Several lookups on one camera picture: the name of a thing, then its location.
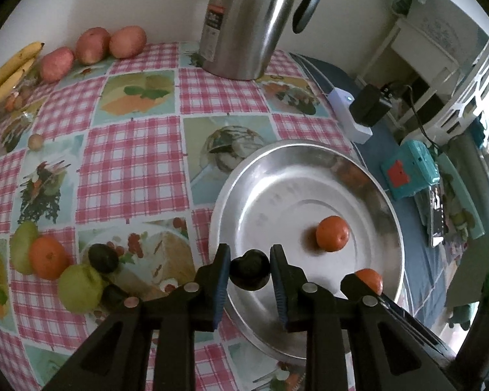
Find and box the orange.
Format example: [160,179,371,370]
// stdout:
[355,268,383,296]
[29,236,69,281]
[315,215,350,253]

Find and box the large green mango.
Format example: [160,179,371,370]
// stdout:
[57,264,104,314]

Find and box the small dark plum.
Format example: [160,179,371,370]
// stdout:
[230,249,271,291]

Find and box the small green mango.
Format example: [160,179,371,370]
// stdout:
[9,221,38,275]

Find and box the smartphone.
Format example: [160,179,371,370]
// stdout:
[427,184,444,247]

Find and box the steel round tray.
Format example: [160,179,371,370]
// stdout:
[208,138,406,361]

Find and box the teal plastic box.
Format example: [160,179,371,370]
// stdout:
[381,140,440,200]

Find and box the checkered fruit tablecloth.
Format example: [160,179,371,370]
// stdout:
[0,42,358,390]

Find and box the black power adapter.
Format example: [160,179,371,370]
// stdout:
[350,84,392,127]

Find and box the white power strip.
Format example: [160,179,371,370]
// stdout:
[327,87,373,144]

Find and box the small brown longan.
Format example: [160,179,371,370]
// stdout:
[28,133,45,151]

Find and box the white plastic rack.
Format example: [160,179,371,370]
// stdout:
[357,0,489,146]

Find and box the glass fruit bowl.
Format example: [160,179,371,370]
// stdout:
[0,68,41,122]

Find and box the lower banana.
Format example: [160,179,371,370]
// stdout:
[0,57,36,103]

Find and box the banana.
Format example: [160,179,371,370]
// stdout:
[0,57,36,103]
[0,41,45,86]

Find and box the steel thermos jug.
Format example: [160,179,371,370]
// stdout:
[199,0,320,80]

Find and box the left red apple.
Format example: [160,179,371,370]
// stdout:
[39,47,75,83]

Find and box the red apple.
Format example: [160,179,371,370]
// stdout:
[39,47,75,83]
[109,26,147,59]
[75,27,111,65]

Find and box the right red apple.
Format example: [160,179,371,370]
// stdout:
[109,26,147,59]

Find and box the middle red apple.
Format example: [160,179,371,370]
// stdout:
[75,27,111,65]

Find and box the upper banana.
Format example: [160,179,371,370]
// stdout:
[0,41,45,86]

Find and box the black power cable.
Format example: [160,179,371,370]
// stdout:
[380,80,445,152]

